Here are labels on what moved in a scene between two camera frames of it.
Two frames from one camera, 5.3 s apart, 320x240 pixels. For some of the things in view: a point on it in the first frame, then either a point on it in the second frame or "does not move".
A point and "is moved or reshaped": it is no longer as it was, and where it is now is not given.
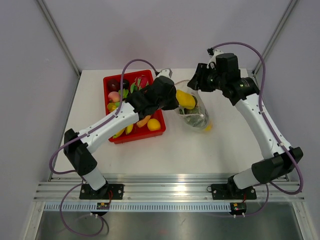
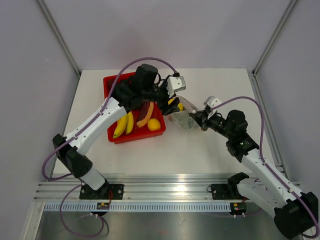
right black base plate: (229, 191) does not move
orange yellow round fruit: (153, 124) does not move
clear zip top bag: (196, 118) is moved or reshaped
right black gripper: (201, 72) to (201, 117)
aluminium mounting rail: (162, 188) does not move
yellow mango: (185, 100) is moved or reshaped
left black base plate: (87, 192) does not move
